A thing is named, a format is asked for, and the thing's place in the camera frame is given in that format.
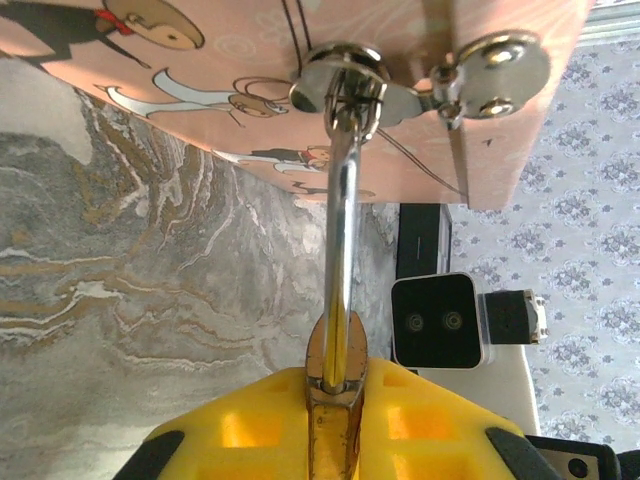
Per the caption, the floral patterned backdrop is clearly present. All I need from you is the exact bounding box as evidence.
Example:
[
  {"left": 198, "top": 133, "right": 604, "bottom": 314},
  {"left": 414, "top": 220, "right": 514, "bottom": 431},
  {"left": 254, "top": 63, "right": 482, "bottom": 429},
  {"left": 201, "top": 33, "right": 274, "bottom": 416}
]
[{"left": 449, "top": 0, "right": 640, "bottom": 451}]

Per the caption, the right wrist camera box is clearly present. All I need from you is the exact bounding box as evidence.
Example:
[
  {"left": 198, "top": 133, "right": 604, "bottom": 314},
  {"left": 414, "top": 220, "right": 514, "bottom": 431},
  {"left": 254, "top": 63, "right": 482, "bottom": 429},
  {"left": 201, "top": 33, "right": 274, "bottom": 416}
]
[{"left": 389, "top": 272, "right": 487, "bottom": 371}]

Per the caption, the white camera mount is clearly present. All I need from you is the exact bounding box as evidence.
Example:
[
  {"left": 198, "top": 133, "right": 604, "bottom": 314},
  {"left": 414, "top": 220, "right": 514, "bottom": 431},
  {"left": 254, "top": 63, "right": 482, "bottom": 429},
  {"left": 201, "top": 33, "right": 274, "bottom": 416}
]
[{"left": 492, "top": 343, "right": 544, "bottom": 437}]

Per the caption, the black rectangular block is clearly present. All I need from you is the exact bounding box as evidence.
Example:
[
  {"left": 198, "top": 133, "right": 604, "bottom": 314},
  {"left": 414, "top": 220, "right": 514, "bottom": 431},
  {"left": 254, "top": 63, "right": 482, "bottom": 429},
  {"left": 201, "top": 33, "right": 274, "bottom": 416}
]
[{"left": 396, "top": 202, "right": 454, "bottom": 281}]

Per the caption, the pink illustrated tin box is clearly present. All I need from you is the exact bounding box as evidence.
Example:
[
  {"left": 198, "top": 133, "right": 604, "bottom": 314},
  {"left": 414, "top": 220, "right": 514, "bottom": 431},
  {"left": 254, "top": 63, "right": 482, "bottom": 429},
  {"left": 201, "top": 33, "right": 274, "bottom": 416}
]
[{"left": 0, "top": 0, "right": 596, "bottom": 210}]

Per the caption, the black camera connector block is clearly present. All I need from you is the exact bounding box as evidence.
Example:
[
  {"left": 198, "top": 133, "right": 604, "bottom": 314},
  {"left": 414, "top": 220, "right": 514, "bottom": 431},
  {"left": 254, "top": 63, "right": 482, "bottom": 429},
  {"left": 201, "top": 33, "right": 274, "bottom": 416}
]
[{"left": 478, "top": 288, "right": 550, "bottom": 347}]

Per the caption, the silver box hasp latch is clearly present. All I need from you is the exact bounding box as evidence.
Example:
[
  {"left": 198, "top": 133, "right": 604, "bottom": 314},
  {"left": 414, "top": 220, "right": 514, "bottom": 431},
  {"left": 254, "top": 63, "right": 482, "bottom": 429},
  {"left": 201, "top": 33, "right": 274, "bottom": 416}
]
[{"left": 288, "top": 30, "right": 552, "bottom": 132}]

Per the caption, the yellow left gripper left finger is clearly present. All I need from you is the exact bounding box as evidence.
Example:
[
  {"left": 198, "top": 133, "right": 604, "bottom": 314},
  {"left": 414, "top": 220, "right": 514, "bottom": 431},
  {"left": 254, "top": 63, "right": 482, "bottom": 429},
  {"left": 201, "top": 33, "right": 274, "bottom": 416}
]
[{"left": 113, "top": 367, "right": 321, "bottom": 480}]

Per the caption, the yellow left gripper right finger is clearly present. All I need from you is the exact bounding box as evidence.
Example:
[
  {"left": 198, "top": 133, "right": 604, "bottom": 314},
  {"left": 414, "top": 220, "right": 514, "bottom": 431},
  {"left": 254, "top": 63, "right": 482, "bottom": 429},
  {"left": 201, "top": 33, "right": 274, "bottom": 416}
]
[{"left": 349, "top": 355, "right": 556, "bottom": 480}]

